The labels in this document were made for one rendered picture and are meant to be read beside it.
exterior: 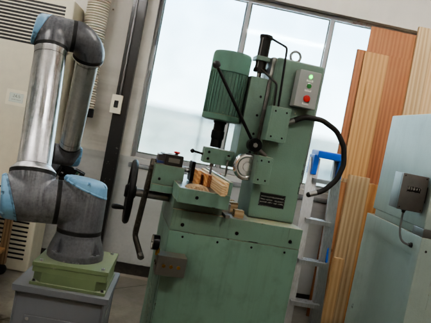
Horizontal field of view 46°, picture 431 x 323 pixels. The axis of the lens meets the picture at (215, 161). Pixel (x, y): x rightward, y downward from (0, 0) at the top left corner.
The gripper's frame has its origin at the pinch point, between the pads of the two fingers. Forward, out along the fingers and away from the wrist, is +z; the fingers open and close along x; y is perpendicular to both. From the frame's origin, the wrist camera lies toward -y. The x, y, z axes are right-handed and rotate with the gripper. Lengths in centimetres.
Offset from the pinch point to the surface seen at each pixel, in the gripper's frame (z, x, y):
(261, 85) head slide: 37, -17, 82
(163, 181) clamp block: 21.7, -16.5, 23.5
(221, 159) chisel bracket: 40, -14, 45
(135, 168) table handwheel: 8.1, -19.0, 22.4
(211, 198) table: 39, -40, 29
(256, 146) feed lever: 47, -27, 57
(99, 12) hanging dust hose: -55, 116, 90
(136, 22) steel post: -32, 122, 98
